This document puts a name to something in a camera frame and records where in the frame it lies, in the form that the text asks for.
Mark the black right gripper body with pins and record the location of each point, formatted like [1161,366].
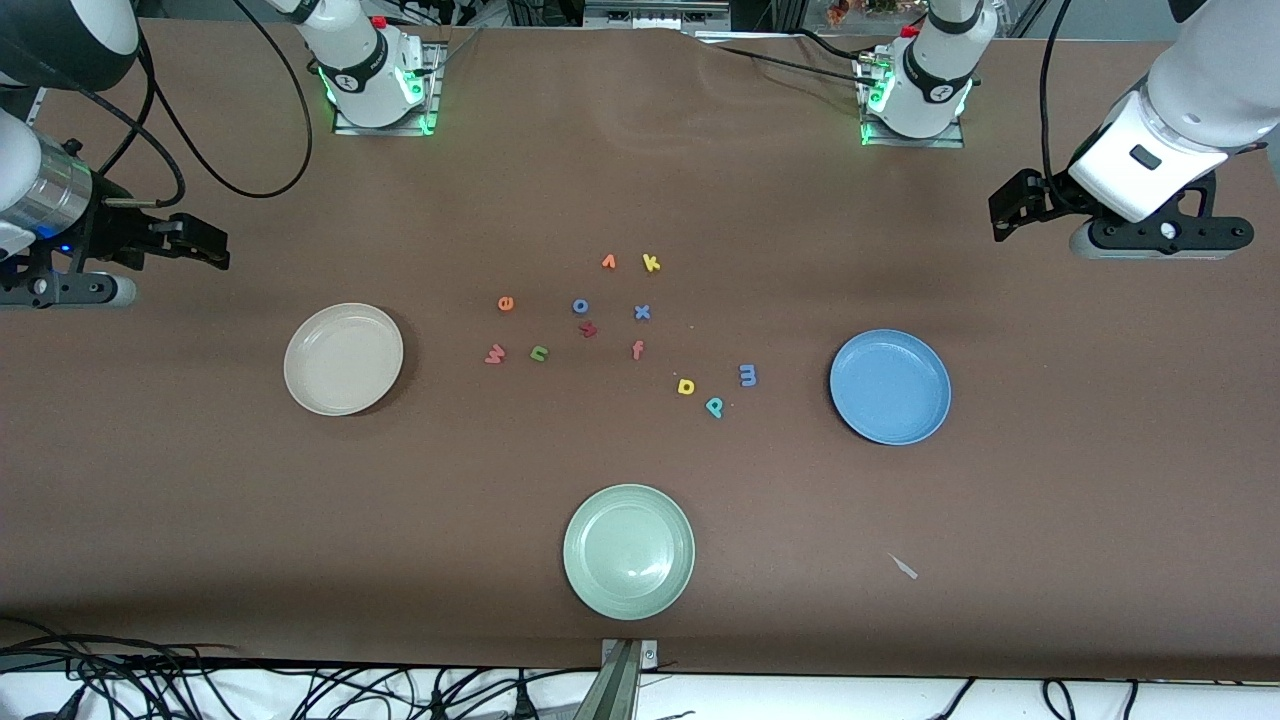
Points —
[112,232]

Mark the pink foam letter w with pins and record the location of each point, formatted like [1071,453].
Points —
[495,355]

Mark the blue foam letter m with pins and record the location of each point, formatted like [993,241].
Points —
[747,375]

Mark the teal foam letter p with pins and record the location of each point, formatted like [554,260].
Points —
[712,408]

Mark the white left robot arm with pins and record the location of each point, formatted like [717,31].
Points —
[1210,80]

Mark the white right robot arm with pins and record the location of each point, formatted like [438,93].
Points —
[360,70]

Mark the beige brown plate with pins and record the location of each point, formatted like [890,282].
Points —
[343,359]

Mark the blue plate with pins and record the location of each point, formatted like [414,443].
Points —
[890,387]

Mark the orange brown background object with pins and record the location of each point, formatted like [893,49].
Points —
[838,10]

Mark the brown table cover sheet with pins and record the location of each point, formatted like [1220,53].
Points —
[640,180]

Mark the white paper scrap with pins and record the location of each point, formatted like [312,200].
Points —
[903,566]

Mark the grey metal crossbar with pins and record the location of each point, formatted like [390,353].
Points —
[655,15]

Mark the pale green plate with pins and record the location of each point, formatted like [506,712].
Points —
[628,552]

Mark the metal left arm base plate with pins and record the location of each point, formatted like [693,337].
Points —
[950,140]

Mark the aluminium frame rail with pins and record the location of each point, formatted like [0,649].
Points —
[33,105]

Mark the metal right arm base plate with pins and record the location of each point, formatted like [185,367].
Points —
[432,100]

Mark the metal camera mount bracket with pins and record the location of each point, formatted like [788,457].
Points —
[625,680]

